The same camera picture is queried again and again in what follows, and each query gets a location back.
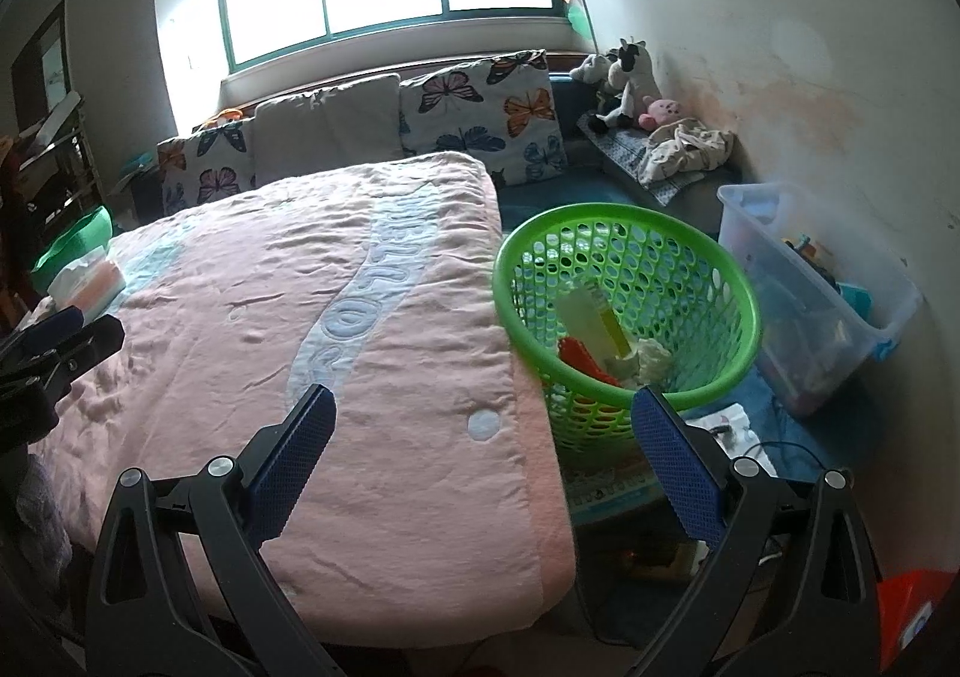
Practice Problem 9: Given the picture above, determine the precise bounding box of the large butterfly print pillow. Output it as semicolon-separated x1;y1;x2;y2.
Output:
397;49;571;187

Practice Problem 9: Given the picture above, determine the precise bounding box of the tissue pack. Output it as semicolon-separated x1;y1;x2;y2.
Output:
46;249;125;312

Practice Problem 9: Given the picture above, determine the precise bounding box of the green plastic basin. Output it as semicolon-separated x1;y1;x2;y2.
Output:
31;204;113;292

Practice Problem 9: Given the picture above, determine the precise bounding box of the black cable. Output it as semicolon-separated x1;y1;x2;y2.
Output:
739;438;830;475

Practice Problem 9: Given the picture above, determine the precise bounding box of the printed cardboard box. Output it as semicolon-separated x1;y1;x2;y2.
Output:
562;459;668;520

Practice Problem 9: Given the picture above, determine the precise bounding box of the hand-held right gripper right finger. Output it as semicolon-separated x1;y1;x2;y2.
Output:
626;386;882;677

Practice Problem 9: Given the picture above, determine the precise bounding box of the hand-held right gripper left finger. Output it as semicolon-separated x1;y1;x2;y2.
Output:
84;383;338;677

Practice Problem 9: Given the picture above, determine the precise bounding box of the metal shelf rack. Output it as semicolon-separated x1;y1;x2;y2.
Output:
15;107;102;228

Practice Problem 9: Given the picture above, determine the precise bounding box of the pink blanket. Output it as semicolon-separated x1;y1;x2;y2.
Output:
30;150;578;648

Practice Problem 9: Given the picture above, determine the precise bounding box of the cow plush toy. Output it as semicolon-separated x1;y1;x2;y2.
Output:
587;38;661;132

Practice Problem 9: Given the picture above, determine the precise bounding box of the small butterfly print pillow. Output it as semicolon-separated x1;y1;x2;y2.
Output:
156;116;257;217

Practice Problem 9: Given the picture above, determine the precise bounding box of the red foam mesh ball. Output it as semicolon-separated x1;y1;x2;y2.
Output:
557;338;625;387

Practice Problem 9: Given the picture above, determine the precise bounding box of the grey plush toy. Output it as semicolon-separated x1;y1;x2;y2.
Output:
570;53;616;85

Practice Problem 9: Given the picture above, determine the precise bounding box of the orange device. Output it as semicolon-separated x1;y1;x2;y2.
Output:
874;568;938;674

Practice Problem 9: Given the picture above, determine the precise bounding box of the beige pillow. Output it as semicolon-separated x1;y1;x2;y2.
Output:
251;73;406;187

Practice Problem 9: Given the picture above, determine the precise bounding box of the clear plastic storage bin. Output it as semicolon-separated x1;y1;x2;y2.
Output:
716;182;923;417

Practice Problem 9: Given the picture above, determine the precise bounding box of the white paper leaflet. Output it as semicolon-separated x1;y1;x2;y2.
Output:
690;403;758;457

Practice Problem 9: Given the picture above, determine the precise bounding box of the crumpled cream cloth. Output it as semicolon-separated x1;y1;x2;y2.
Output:
637;120;736;187

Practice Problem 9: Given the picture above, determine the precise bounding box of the blue patterned mat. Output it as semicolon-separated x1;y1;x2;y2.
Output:
577;114;710;205

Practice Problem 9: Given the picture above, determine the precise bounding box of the white tissue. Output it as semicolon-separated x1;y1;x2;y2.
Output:
606;338;674;389

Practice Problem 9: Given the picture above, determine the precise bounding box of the dark framed picture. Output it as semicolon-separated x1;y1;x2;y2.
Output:
11;0;72;138

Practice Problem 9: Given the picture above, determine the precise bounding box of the green plastic mesh basket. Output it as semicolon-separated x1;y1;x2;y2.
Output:
493;203;764;460

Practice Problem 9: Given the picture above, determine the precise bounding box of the pink plush toy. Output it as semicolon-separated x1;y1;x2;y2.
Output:
636;96;680;130

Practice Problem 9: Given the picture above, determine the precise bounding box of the clear rectangular plastic tray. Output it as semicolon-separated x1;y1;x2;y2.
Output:
556;281;638;361

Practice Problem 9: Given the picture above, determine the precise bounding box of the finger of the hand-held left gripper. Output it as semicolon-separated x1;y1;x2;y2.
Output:
0;305;85;357
15;314;126;389

